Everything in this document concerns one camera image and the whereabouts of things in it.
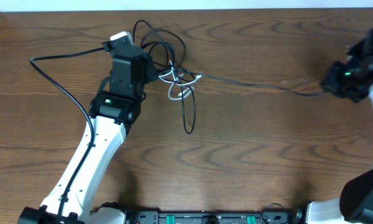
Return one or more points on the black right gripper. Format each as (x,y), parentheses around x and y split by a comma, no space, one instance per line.
(331,81)

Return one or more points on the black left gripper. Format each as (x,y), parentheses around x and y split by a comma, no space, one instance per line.
(147,70)

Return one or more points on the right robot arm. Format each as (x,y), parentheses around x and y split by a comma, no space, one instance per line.
(354,204)

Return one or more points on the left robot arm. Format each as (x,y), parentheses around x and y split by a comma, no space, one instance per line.
(112,112)

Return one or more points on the clear tape scrap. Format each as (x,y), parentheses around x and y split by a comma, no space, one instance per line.
(296,81)

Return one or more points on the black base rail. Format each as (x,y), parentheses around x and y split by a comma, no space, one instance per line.
(273,213)

